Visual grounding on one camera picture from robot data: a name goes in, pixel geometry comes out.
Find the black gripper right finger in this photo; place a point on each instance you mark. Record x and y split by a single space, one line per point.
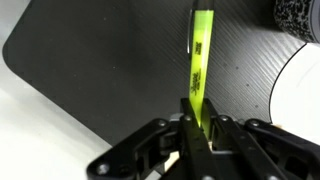
240 150

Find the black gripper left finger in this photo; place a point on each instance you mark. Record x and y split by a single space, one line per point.
186 146

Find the green highlighter pen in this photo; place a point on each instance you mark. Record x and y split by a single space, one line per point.
200 66

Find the black speckled mug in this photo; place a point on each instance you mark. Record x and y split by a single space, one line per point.
296 20

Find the white rimmed plate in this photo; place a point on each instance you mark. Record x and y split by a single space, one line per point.
300 96

